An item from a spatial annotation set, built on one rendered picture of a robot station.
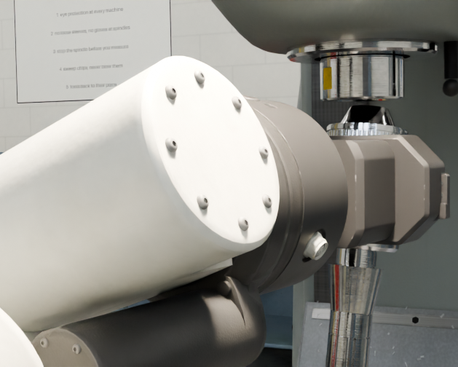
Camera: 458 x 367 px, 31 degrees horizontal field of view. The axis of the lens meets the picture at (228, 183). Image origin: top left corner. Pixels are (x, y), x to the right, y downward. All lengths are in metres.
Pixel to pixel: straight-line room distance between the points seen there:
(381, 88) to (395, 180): 0.07
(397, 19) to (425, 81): 0.44
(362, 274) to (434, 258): 0.40
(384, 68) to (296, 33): 0.06
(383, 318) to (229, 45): 4.32
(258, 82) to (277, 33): 4.60
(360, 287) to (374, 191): 0.09
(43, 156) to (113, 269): 0.04
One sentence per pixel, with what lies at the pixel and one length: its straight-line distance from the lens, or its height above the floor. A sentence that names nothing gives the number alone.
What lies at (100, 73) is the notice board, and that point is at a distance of 5.54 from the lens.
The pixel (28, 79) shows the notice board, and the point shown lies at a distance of 5.87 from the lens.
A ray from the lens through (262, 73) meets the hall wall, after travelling 5.03.
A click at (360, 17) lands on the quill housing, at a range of 0.42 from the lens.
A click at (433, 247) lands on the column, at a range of 0.87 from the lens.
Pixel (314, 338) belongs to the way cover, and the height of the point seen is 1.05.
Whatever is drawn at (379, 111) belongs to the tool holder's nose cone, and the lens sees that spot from 0.48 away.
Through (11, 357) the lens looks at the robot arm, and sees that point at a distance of 0.22.
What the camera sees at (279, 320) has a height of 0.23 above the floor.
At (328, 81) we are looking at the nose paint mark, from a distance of 0.48.
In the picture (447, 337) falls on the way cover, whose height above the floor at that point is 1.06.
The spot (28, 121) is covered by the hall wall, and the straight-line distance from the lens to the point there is 5.86.
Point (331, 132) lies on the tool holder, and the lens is 0.48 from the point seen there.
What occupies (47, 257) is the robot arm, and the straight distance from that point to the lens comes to 0.27.
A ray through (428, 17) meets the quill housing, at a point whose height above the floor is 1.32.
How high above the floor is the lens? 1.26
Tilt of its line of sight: 3 degrees down
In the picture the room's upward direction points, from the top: 1 degrees counter-clockwise
